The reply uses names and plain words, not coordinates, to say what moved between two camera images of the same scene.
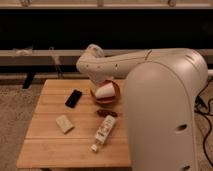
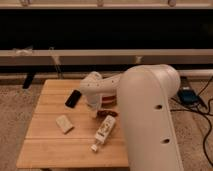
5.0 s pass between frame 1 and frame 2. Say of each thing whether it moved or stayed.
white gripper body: moved
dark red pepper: stayed
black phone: stayed
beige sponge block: stayed
